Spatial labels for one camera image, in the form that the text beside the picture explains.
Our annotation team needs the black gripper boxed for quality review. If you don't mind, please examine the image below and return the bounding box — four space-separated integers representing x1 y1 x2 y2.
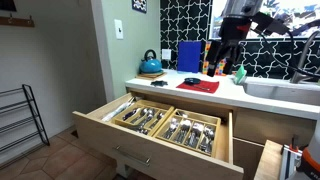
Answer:
205 15 252 78

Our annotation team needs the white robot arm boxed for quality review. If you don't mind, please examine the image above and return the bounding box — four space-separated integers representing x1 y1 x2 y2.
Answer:
206 0 263 77

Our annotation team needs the orange and white robot base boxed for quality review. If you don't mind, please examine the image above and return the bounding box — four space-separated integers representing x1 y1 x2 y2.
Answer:
279 113 320 180

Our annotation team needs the open wooden drawer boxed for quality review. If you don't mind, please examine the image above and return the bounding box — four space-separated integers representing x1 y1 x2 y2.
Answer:
73 92 244 180

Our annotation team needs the colourful tile board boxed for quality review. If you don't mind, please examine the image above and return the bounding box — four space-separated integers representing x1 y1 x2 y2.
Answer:
201 41 228 77

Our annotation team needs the green dish soap bottle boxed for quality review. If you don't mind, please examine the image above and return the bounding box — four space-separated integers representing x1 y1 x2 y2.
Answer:
233 65 247 84

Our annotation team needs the blue cutting board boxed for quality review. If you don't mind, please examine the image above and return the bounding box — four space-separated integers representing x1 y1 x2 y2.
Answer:
177 41 201 73

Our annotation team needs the red cloth mat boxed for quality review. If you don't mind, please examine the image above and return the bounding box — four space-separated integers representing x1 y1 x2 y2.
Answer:
178 81 220 93

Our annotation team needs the black round dish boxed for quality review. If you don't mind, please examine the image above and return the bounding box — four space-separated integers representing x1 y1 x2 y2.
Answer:
184 78 201 85

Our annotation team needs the white kitchen sink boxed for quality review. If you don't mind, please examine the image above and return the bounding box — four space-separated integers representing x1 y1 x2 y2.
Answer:
243 79 320 106

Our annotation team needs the black star-shaped coaster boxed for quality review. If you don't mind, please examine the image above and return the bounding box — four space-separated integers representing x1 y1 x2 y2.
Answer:
151 80 168 87

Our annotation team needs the blue kettle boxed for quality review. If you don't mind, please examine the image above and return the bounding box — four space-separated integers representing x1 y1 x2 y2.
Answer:
139 49 162 73

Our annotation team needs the grey sink faucet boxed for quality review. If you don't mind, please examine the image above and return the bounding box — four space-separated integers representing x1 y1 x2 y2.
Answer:
290 31 320 84

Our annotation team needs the right wooden cutlery tray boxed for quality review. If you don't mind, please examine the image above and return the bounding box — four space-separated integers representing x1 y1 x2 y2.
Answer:
155 109 221 157

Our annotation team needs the wooden cutlery tray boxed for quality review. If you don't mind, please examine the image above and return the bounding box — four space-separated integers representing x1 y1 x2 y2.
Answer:
112 100 174 136
155 109 221 157

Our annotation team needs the wooden trivet board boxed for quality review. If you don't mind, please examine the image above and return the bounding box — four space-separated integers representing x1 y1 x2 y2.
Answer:
136 72 167 80

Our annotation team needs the left wooden cutlery tray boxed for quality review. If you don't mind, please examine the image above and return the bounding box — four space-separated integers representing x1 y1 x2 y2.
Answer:
112 100 174 136

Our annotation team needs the white plastic bag roll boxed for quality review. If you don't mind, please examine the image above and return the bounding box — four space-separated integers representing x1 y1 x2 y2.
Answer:
102 97 136 122

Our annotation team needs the wooden side cart top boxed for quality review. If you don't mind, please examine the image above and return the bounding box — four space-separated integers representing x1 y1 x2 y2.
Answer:
254 140 282 180

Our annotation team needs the black metal shoe rack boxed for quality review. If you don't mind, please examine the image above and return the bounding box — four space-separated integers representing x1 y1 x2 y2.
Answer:
0 84 50 152

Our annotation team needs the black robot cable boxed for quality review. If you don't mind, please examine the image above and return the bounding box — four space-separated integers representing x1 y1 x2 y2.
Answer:
248 11 320 79

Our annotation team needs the white wall outlet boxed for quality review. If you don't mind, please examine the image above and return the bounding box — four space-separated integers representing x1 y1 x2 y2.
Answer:
161 49 171 60

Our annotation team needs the patterned wall picture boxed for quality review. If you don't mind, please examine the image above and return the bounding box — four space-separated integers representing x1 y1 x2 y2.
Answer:
132 0 147 13

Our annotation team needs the white light switch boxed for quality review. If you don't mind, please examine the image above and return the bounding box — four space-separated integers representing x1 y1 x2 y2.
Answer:
114 19 124 40

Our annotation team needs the metal drawer handle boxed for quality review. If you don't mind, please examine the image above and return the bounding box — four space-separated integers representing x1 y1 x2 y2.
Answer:
114 145 151 167

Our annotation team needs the wooden coat hook rail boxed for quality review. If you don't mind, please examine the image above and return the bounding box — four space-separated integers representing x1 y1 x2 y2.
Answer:
0 14 35 28

